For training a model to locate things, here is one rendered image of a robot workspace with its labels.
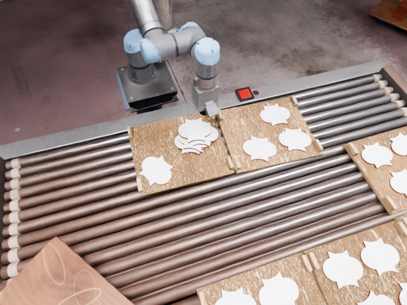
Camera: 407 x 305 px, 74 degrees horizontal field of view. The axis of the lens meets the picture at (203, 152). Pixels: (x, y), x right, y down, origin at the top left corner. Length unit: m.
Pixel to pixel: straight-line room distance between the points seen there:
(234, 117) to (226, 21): 2.35
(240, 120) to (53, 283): 0.97
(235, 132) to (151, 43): 0.59
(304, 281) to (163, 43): 0.94
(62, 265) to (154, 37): 0.78
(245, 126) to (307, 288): 0.71
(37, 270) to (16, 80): 2.46
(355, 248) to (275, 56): 2.37
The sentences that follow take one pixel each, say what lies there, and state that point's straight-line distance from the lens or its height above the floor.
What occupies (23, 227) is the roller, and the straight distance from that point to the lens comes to 1.27.
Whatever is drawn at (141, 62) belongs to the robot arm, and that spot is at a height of 1.07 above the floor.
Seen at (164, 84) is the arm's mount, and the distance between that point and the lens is 1.45.
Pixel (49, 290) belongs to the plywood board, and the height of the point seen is 1.04.
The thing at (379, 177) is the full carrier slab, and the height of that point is 0.94.
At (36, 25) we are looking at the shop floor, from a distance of 3.88.
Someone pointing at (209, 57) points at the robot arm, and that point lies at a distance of 0.86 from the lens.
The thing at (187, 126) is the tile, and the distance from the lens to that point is 1.22.
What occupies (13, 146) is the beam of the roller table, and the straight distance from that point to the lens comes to 1.49.
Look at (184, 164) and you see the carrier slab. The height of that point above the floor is 0.94.
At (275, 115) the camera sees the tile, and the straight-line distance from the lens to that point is 1.37.
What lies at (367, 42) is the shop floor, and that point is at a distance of 3.83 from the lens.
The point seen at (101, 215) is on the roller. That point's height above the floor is 0.92.
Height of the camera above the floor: 1.98
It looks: 60 degrees down
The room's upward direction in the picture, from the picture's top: 4 degrees clockwise
